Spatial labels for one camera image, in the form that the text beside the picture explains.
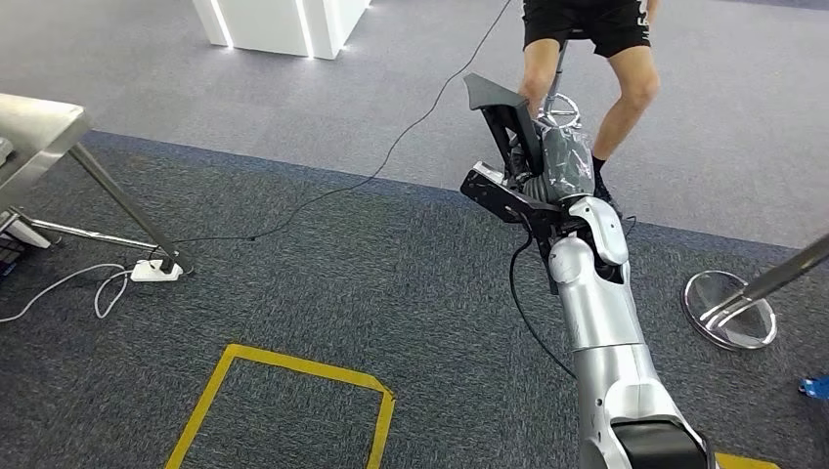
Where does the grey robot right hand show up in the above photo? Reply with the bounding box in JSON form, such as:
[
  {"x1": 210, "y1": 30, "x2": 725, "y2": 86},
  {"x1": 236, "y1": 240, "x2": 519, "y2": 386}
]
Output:
[{"x1": 506, "y1": 124, "x2": 597, "y2": 198}]

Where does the black plastic frame part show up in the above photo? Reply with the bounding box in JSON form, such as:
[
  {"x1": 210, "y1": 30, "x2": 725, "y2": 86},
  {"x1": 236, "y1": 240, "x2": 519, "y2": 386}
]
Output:
[{"x1": 462, "y1": 72, "x2": 546, "y2": 179}]

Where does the stainless steel workbench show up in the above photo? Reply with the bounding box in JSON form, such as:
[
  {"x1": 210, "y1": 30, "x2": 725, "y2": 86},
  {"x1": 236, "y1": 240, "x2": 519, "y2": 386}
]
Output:
[{"x1": 0, "y1": 92, "x2": 196, "y2": 277}]

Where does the person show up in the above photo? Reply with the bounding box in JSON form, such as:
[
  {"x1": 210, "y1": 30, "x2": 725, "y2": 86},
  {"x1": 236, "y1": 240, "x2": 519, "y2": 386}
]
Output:
[{"x1": 516, "y1": 0, "x2": 662, "y2": 222}]

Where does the white display plinth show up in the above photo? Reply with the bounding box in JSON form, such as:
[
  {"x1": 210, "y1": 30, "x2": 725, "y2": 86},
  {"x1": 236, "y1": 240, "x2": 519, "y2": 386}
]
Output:
[{"x1": 192, "y1": 0, "x2": 373, "y2": 61}]

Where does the yellow floor tape square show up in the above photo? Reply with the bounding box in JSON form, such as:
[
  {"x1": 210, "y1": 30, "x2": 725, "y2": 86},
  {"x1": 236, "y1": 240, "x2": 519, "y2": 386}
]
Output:
[
  {"x1": 162, "y1": 343, "x2": 396, "y2": 469},
  {"x1": 714, "y1": 451, "x2": 782, "y2": 469}
]

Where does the white power strip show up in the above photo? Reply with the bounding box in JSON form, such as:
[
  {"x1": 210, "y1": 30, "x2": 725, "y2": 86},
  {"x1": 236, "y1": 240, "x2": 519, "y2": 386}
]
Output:
[{"x1": 129, "y1": 258, "x2": 185, "y2": 284}]

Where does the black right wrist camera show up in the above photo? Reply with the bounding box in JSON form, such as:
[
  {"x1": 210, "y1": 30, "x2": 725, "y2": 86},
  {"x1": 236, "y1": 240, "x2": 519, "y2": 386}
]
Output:
[{"x1": 459, "y1": 160, "x2": 575, "y2": 296}]

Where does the chrome pedestal stool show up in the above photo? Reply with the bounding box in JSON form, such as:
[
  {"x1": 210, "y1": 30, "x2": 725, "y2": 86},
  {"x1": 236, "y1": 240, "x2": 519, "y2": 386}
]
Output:
[{"x1": 536, "y1": 28, "x2": 585, "y2": 131}]

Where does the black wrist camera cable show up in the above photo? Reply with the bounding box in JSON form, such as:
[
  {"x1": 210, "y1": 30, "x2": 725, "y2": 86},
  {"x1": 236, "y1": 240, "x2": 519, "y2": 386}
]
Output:
[{"x1": 507, "y1": 232, "x2": 579, "y2": 382}]

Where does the black floor cable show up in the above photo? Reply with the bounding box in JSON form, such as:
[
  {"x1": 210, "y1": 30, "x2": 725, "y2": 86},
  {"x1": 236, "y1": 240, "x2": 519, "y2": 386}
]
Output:
[{"x1": 149, "y1": 0, "x2": 514, "y2": 260}]

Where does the chrome stanchion post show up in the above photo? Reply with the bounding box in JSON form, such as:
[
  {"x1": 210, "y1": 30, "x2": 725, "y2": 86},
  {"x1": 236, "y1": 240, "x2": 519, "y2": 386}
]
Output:
[{"x1": 681, "y1": 233, "x2": 829, "y2": 352}]

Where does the white power cable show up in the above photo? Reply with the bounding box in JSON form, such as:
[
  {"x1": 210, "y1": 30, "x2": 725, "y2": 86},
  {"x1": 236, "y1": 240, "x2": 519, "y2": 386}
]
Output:
[{"x1": 0, "y1": 262, "x2": 134, "y2": 325}]

